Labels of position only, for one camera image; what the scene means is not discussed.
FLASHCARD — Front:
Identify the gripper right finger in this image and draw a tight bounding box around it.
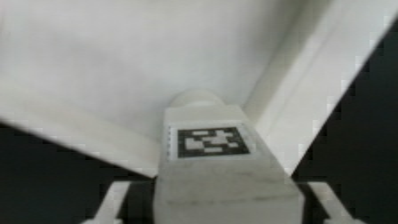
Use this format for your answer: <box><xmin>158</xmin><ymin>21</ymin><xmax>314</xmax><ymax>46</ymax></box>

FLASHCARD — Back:
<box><xmin>304</xmin><ymin>182</ymin><xmax>368</xmax><ymax>224</ymax></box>

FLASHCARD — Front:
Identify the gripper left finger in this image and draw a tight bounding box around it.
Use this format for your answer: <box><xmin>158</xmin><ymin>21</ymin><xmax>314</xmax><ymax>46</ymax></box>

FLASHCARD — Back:
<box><xmin>80</xmin><ymin>181</ymin><xmax>131</xmax><ymax>224</ymax></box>

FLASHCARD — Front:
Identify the white square table top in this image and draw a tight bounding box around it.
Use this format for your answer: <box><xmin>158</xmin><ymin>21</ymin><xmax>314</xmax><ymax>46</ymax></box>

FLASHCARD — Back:
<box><xmin>0</xmin><ymin>0</ymin><xmax>398</xmax><ymax>176</ymax></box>

